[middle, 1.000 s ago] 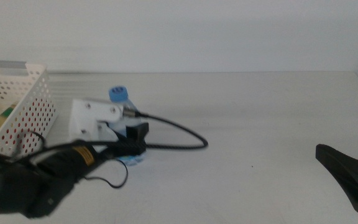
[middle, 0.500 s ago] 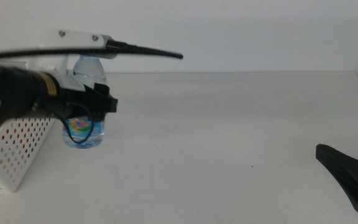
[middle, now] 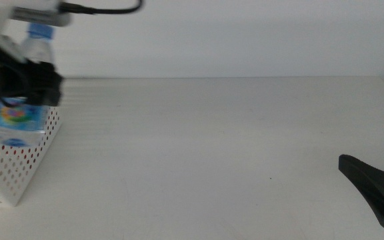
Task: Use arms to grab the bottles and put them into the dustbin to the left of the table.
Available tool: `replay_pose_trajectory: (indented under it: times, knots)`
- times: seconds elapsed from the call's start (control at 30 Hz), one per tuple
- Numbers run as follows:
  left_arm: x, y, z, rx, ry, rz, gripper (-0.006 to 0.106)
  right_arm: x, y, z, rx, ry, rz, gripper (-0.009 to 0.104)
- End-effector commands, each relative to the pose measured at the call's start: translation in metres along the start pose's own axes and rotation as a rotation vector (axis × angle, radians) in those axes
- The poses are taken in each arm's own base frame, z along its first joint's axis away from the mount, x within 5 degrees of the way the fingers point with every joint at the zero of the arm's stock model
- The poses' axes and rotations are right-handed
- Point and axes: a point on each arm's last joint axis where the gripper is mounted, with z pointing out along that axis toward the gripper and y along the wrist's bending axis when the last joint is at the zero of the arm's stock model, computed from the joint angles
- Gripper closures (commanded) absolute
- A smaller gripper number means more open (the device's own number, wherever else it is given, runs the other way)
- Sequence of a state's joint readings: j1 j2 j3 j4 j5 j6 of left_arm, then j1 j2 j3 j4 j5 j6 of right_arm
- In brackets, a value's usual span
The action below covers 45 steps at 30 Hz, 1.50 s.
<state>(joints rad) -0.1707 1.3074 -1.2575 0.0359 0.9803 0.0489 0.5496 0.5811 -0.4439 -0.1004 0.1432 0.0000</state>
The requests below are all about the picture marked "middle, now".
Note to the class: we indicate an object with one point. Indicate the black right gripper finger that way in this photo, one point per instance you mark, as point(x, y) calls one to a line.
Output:
point(375, 186)

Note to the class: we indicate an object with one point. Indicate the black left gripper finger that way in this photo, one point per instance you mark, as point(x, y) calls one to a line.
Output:
point(45, 83)

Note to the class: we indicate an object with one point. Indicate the clear water bottle blue cap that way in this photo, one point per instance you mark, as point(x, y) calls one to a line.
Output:
point(18, 123)

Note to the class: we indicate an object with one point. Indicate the white perforated plastic basket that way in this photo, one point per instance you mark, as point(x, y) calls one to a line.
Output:
point(8, 186)

